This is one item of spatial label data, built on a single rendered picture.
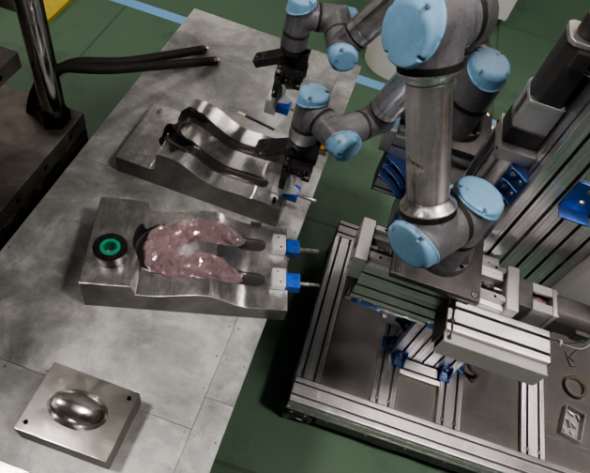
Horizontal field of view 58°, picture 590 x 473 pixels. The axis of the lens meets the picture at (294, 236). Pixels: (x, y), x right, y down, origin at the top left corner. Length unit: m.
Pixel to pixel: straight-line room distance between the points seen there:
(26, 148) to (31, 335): 0.62
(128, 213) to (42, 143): 0.46
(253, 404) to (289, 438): 0.19
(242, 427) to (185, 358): 0.83
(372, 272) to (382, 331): 0.82
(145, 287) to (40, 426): 0.37
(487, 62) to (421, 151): 0.61
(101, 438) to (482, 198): 0.93
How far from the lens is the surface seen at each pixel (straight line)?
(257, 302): 1.37
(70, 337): 1.40
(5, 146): 1.81
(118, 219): 1.43
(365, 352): 2.12
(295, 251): 1.45
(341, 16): 1.52
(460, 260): 1.31
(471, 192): 1.19
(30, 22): 1.62
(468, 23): 0.99
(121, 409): 1.25
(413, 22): 0.94
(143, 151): 1.65
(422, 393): 2.13
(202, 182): 1.54
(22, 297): 1.48
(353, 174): 2.91
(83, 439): 1.24
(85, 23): 3.64
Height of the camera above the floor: 2.06
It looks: 53 degrees down
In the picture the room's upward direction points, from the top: 18 degrees clockwise
